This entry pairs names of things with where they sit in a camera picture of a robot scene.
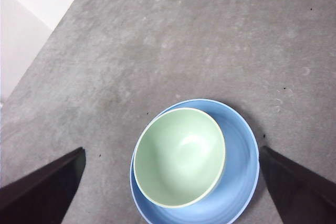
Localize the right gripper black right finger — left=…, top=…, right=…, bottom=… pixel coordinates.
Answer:
left=258, top=145, right=336, bottom=224

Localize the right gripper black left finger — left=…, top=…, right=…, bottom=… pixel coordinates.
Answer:
left=0, top=147, right=87, bottom=224

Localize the blue plate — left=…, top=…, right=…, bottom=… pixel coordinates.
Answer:
left=129, top=98, right=261, bottom=224

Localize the green bowl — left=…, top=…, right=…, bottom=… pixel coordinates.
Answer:
left=133, top=106, right=227, bottom=208

